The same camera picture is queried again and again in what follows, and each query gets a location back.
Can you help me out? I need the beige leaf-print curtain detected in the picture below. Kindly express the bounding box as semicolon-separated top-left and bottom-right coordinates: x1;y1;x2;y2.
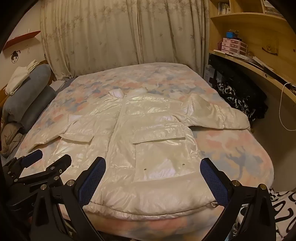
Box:
40;0;210;80

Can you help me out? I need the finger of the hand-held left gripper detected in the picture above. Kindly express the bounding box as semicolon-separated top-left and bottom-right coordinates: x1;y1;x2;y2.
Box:
18;154;73;186
3;149;44;180

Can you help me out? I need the stack of books on shelf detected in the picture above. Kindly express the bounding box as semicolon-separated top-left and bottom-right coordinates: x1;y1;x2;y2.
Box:
221;37;248;55

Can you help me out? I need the white cable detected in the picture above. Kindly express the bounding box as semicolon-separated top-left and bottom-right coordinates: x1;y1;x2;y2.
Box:
278;82;295;131

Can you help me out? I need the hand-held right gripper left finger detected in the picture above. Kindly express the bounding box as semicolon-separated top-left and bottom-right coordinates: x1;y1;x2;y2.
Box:
30;157;107;241

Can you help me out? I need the row of books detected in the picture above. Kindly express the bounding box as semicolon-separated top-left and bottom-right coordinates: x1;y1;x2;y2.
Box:
218;0;232;15

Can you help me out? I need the white shiny puffer jacket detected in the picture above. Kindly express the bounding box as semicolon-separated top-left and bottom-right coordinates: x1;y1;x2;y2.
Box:
32;88;250;212

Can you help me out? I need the white folded cloth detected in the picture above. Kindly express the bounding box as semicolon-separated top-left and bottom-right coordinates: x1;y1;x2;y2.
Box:
5;60;38;95

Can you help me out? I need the beige crumpled duvet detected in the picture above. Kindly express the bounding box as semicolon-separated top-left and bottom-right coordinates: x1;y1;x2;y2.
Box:
0;122;25;158

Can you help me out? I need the pastel patterned bed blanket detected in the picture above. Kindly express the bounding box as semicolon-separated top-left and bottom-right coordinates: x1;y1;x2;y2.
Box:
14;62;275;232

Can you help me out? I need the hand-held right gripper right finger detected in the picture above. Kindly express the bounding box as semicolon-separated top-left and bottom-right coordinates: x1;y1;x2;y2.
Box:
200;158;277;241

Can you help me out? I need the black and white swirl cloth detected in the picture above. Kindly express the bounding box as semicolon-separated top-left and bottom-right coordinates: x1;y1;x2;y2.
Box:
231;187;296;241

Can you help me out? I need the red wall shelf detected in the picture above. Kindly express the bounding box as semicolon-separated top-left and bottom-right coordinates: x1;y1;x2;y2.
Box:
2;30;41;50

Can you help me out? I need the wooden desk shelf unit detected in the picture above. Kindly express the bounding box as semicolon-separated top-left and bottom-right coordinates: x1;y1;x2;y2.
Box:
208;0;296;149

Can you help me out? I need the grey pillow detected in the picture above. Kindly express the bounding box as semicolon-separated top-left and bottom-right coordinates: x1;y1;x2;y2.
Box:
8;87;57;134
2;64;52;116

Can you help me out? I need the black and white patterned garment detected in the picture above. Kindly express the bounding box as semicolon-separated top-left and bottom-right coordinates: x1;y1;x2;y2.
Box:
216;82;258;122

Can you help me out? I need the face wall sticker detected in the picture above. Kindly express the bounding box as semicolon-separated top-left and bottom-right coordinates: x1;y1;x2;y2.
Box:
10;50;22;64

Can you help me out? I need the black bag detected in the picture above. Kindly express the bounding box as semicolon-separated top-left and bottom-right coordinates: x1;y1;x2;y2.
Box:
208;56;269;119

